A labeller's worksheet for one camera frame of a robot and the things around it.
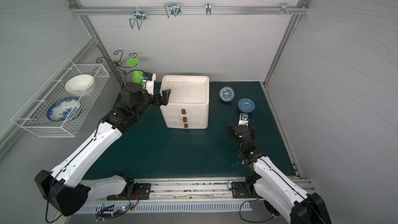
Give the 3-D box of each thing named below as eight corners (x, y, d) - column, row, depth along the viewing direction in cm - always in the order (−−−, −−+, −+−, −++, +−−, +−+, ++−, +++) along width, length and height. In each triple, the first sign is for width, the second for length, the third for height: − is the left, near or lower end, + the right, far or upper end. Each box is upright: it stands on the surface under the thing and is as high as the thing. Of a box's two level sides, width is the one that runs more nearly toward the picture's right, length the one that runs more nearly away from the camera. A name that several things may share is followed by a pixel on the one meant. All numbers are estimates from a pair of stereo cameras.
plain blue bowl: (238, 113, 105) (240, 109, 101) (236, 102, 112) (238, 98, 108) (254, 113, 105) (256, 109, 102) (251, 102, 112) (253, 98, 108)
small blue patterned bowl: (219, 101, 112) (220, 96, 107) (218, 92, 118) (219, 86, 114) (234, 101, 112) (235, 96, 107) (232, 92, 118) (233, 86, 114)
